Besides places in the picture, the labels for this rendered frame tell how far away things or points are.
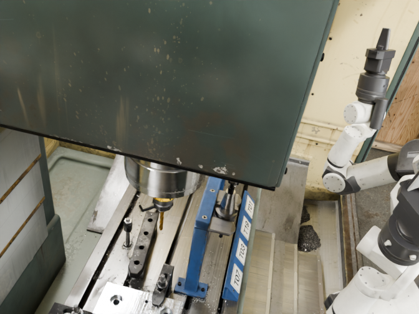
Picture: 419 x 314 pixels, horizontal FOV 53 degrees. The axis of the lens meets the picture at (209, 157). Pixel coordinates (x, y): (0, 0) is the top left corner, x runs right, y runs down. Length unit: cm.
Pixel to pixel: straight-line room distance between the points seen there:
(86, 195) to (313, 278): 110
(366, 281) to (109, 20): 74
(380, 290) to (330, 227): 107
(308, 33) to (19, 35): 38
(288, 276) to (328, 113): 70
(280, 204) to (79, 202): 93
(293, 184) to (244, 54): 147
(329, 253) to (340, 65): 80
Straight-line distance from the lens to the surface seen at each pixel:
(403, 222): 83
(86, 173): 221
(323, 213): 209
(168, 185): 74
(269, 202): 190
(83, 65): 60
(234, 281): 136
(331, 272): 185
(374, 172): 146
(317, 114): 187
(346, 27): 171
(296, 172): 199
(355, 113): 136
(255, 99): 55
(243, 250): 145
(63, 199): 209
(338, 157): 147
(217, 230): 111
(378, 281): 102
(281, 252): 178
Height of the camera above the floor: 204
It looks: 38 degrees down
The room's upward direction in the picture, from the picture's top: 9 degrees clockwise
